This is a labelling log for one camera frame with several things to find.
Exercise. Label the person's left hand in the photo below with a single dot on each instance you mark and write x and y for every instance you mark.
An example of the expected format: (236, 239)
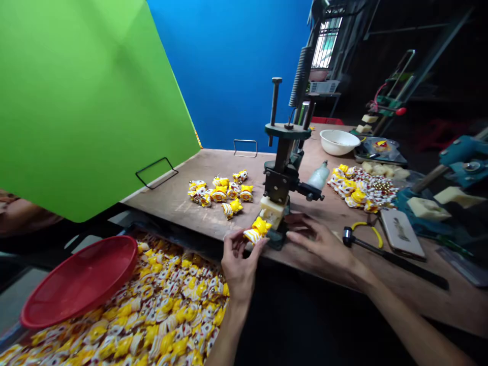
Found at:
(240, 270)

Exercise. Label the person's right hand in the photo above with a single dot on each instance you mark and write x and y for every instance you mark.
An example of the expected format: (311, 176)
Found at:
(328, 255)

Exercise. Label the yellow lion toy figurine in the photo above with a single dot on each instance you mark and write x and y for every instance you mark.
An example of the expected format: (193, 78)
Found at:
(257, 230)

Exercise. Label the black hammer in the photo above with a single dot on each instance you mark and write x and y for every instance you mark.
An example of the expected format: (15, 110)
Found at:
(392, 259)

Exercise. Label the heap of lion figurines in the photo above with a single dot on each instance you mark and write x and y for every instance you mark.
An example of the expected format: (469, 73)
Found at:
(356, 188)

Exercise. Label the smartphone in pale case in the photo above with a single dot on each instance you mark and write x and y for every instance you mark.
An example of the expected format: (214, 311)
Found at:
(402, 232)

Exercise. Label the cluster of loose lion figurines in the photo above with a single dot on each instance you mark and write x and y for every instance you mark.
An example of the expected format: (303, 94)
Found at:
(221, 193)

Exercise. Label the bin full of lion figurines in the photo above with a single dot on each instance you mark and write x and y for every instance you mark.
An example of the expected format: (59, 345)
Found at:
(164, 309)

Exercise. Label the pile of gold bells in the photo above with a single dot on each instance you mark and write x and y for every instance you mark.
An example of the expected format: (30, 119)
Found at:
(385, 187)

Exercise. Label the dark metal hand press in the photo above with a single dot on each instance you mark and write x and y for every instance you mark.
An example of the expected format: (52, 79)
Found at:
(284, 167)

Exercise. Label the pile of cream blocks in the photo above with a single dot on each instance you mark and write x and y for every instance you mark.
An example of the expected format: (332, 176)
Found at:
(385, 169)

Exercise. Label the white bowl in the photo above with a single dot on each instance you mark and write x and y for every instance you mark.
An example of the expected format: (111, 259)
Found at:
(338, 143)

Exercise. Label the black tray with parts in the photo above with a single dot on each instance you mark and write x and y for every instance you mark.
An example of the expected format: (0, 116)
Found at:
(381, 150)

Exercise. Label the grey metal plate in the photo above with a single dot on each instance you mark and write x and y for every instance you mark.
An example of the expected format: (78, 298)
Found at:
(465, 267)

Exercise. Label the red plastic basket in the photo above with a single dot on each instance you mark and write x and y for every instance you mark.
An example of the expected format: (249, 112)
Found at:
(80, 282)

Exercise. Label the blue hand press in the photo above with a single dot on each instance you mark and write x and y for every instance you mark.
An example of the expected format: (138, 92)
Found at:
(463, 160)

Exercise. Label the blue backdrop board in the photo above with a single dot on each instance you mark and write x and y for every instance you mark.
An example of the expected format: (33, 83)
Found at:
(228, 72)

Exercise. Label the barred window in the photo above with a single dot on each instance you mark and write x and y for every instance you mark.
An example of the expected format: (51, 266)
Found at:
(327, 42)

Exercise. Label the green backdrop board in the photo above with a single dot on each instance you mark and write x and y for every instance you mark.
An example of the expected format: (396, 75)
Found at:
(84, 103)

